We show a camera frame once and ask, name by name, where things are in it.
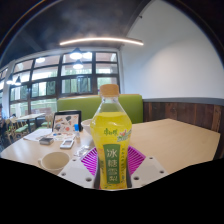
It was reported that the wooden dining table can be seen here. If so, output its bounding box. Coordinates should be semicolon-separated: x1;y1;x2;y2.
15;112;46;133

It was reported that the small dark box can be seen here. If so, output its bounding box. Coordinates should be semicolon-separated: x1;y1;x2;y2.
38;136;55;146

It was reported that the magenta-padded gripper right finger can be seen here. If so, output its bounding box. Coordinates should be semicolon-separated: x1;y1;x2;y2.
127;145;169;190

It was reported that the black-framed picture stand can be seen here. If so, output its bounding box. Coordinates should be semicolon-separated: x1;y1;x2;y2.
52;109;83;134

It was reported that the group of wooden chairs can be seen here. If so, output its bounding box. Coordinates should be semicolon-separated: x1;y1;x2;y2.
3;113;54;141

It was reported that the small white flat device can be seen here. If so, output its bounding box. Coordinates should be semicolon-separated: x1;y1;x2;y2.
59;138;76;150

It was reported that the green upholstered bench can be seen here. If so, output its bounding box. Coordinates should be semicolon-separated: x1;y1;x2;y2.
55;93;144;125

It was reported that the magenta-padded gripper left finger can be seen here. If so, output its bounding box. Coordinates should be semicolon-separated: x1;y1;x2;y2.
57;146;101;190

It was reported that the small blue-capped bottle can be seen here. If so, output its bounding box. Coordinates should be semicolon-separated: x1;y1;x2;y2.
73;123;81;139

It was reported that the curved ceiling light strip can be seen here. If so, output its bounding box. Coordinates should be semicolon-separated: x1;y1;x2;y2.
59;36;145;47

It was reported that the group of black pendant lamps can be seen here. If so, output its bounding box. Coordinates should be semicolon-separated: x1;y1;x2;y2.
5;47;85;86

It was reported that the white ceramic mug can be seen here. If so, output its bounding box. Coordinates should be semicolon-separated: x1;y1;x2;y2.
37;151;72;176

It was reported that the white paper sheet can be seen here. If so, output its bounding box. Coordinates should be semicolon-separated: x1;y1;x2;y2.
22;128;54;143

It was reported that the yellow drink bottle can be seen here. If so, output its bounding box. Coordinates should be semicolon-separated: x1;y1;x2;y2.
90;83;133;191

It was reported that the large black-framed window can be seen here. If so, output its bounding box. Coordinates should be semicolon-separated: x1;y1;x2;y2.
0;50;120;118

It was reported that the printed leaflet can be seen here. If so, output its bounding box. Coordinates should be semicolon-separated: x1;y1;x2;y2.
49;131;77;141

